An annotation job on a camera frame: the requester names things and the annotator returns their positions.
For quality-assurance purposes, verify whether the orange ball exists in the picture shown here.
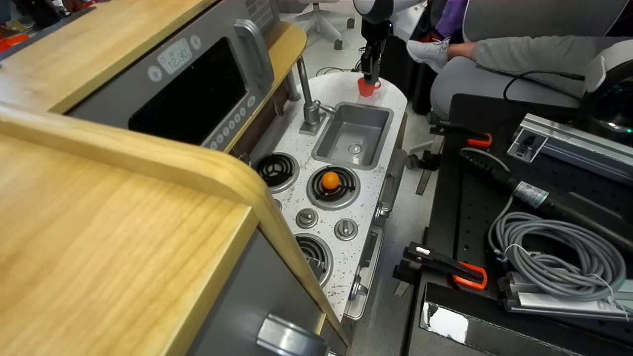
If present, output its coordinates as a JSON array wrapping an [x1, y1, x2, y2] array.
[[318, 169, 344, 193]]

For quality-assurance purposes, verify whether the shiny reflective sheet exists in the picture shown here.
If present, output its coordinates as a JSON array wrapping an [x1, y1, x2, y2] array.
[[419, 298, 470, 345]]

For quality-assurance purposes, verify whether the grey toy faucet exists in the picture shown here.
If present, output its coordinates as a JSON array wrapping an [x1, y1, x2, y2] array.
[[292, 57, 330, 136]]

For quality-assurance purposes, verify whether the white speckled toy counter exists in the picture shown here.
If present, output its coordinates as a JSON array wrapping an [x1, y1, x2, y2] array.
[[247, 66, 409, 322]]

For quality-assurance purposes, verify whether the grey toy sink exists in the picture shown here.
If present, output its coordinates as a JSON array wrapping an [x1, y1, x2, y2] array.
[[310, 100, 395, 171]]

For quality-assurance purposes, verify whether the red plastic object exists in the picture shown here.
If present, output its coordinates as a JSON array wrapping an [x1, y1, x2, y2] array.
[[0, 29, 33, 55]]

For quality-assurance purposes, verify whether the orange cup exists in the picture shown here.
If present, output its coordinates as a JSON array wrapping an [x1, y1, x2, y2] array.
[[356, 76, 383, 98]]

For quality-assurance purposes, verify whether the coiled grey cable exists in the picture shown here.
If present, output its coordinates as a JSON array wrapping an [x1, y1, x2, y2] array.
[[486, 207, 629, 304]]

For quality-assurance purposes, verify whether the wooden toy kitchen shelf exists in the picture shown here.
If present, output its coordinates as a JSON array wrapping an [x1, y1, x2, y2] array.
[[0, 0, 310, 114]]

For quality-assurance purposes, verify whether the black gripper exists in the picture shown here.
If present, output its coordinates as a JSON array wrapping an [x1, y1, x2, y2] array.
[[360, 15, 393, 84]]

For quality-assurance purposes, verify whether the black cylindrical tool handle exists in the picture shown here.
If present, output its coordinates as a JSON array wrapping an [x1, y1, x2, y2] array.
[[459, 148, 633, 248]]

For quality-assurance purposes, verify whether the grey microwave door handle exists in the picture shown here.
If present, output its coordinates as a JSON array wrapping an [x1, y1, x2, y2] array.
[[231, 15, 277, 94]]

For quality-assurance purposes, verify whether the white sneaker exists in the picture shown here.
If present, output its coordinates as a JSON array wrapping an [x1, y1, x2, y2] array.
[[403, 37, 459, 74]]

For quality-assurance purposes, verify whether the grey round toy knob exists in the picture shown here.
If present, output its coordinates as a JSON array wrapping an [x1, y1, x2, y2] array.
[[332, 215, 362, 242], [292, 205, 320, 231]]

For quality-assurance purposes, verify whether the black coil toy burner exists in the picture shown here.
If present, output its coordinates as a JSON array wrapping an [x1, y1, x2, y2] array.
[[251, 150, 300, 195], [292, 231, 336, 288], [304, 161, 364, 211]]

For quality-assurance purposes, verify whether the silver oven door handle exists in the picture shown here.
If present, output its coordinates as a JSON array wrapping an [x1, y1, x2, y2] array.
[[253, 312, 330, 356]]

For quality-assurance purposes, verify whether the black flat panel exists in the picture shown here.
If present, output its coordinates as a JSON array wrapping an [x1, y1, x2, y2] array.
[[405, 278, 633, 356]]

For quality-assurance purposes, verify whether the long aluminium extrusion bar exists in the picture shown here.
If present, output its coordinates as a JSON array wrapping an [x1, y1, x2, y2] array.
[[504, 110, 633, 185]]

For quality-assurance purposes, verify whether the short aluminium extrusion bar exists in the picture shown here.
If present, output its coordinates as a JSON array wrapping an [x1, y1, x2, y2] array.
[[498, 270, 633, 324]]

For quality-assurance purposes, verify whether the black thin cable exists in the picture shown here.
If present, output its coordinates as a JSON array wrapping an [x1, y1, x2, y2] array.
[[500, 66, 589, 104]]

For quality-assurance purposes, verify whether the person in grey trousers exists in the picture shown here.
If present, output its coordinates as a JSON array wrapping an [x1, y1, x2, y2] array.
[[429, 0, 633, 122]]

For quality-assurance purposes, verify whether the black perforated pegboard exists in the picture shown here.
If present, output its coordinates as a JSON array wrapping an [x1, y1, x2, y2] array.
[[421, 90, 633, 312]]

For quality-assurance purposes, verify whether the thin grey tool cable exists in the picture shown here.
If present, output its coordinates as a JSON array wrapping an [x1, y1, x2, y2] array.
[[459, 144, 506, 173]]

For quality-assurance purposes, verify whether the white swivel chair base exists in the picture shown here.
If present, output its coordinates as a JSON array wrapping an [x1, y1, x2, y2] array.
[[288, 0, 354, 53]]

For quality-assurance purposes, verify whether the orange handled bar clamp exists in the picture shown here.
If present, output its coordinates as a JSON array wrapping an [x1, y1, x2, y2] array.
[[411, 120, 496, 173], [391, 239, 490, 294]]

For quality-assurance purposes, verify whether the grey office chair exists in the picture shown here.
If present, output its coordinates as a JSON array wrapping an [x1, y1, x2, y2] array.
[[461, 0, 633, 45]]

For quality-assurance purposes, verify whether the wooden toy kitchen cabinet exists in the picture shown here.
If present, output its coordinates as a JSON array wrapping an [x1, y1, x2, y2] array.
[[0, 100, 352, 356]]

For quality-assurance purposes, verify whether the grey toy microwave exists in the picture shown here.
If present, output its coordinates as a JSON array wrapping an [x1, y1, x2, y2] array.
[[67, 0, 277, 153]]

